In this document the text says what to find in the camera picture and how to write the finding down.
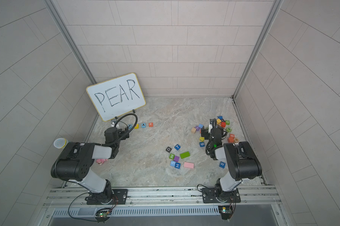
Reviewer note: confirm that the tan wooden block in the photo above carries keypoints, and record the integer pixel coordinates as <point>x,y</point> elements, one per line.
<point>193,130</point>

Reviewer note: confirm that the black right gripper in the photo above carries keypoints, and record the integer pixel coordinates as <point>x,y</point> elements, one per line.
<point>205,133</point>

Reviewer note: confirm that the green rectangular block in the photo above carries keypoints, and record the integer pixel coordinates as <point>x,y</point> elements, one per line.
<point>185,155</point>

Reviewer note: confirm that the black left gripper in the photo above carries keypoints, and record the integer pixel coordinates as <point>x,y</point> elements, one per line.
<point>122,131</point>

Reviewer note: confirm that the aluminium front rail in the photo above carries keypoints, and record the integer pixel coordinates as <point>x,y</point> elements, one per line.
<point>162,196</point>

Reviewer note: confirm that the pink pig toy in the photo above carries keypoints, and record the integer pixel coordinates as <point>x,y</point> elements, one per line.
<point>101,161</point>

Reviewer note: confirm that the right green circuit board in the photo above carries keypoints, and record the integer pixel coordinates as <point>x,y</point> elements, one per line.
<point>226,212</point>

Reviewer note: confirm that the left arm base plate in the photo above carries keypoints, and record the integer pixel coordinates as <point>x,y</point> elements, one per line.
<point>117,196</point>

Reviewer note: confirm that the whiteboard with PEAR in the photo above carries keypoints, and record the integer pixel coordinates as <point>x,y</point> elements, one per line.
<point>116,97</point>

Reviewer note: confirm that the blue 7 block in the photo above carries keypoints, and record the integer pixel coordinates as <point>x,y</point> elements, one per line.
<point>177,147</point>

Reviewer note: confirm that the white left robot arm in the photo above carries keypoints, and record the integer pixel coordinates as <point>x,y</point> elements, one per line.
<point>75,162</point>

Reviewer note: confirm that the orange red plain cube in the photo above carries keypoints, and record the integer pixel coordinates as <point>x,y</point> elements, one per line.
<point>231,140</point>

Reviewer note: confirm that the toy microphone on stand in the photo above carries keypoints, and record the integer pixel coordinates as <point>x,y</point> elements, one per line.
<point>60,143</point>

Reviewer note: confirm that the green 2 block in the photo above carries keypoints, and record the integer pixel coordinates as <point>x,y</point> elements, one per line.
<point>172,156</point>

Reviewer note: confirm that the green circuit board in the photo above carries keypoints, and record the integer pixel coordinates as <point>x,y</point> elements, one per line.
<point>226,212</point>
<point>103,215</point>

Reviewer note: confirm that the blue W block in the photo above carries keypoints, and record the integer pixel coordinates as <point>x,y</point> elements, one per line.
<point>222,165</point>

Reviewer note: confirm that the pink rectangular block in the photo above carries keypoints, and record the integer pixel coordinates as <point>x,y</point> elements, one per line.
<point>188,165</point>

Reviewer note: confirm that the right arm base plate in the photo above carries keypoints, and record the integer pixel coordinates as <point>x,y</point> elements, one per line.
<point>214,195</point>

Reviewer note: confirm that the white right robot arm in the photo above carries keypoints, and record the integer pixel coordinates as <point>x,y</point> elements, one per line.
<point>239,157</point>

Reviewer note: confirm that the left green circuit board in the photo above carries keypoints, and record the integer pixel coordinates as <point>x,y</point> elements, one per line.
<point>103,215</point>

